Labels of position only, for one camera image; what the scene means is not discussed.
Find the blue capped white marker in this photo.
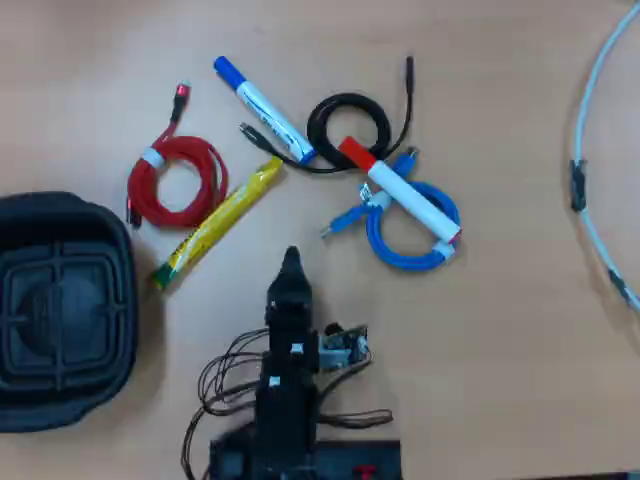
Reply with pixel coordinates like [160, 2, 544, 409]
[213, 55, 319, 165]

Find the red USB cable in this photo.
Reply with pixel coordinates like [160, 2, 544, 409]
[125, 80, 230, 230]

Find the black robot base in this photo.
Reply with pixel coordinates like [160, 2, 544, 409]
[208, 438, 404, 480]

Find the black coiled USB cable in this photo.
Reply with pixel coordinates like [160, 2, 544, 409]
[238, 55, 416, 175]

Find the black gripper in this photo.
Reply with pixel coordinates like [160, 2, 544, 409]
[263, 245, 321, 374]

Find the thin black camera cable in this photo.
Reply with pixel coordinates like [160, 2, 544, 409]
[315, 360, 372, 404]

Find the thin brown wire loop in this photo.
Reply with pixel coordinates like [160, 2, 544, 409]
[318, 408, 394, 430]

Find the yellow instant coffee stick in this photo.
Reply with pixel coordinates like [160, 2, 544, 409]
[151, 155, 285, 291]

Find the bare circuit board camera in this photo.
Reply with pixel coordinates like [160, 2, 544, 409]
[319, 323, 372, 374]

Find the black plastic tray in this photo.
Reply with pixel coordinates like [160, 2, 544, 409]
[0, 191, 139, 434]

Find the blue coiled USB cable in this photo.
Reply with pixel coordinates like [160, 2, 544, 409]
[319, 146, 461, 273]

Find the white cable with black tape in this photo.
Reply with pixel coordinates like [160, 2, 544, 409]
[569, 0, 640, 314]

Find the thin brown wire bundle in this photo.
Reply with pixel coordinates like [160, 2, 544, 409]
[180, 327, 271, 480]

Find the red capped white marker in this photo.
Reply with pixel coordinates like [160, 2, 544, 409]
[337, 136, 462, 246]

